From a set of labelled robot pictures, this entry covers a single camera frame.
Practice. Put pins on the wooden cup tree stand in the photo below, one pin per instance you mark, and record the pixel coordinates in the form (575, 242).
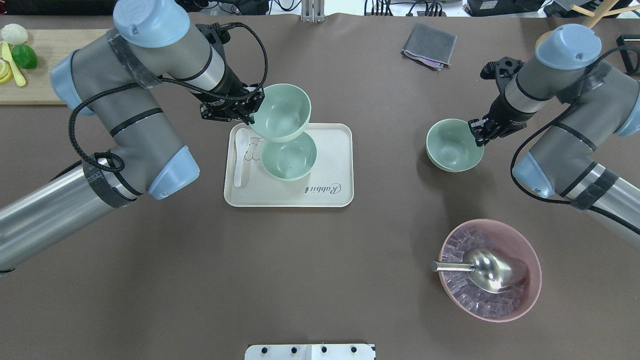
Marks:
(591, 10)

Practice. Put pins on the cream serving tray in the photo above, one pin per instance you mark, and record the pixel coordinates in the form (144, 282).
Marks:
(330, 182)

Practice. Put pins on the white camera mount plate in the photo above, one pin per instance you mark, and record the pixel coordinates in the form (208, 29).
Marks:
(317, 351)

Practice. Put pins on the green bowl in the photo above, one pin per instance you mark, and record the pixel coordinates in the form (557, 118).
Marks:
(291, 160)
(284, 113)
(451, 146)

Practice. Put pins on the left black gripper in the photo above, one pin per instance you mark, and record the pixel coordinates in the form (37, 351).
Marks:
(229, 86)

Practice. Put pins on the grey folded cloth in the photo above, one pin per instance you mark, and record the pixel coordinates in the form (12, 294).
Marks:
(430, 46)

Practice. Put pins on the white ceramic spoon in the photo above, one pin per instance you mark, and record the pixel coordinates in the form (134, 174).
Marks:
(241, 143)

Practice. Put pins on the yellow lemon slices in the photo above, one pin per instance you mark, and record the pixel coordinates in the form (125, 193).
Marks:
(6, 72)

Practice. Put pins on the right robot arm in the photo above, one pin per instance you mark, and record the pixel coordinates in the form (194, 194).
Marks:
(601, 101)

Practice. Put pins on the yellow plastic knife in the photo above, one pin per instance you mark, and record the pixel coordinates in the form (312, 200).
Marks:
(18, 77)

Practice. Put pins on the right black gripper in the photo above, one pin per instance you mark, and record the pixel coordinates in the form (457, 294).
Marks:
(503, 111)

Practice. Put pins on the metal ice scoop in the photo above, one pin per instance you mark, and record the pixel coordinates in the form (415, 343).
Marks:
(492, 271)

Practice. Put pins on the green bowl on tray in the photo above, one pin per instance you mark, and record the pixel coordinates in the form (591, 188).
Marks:
(291, 160)

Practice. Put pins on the green lime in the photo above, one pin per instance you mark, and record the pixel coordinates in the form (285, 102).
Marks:
(24, 56)

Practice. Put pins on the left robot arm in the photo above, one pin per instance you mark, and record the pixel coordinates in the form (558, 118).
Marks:
(126, 143)

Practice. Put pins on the wooden cutting board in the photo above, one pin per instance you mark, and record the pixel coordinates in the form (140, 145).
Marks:
(50, 46)

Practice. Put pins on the aluminium frame post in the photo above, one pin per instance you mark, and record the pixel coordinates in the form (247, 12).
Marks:
(312, 11)

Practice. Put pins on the white garlic bulb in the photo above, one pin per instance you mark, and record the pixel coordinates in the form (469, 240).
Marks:
(14, 34)

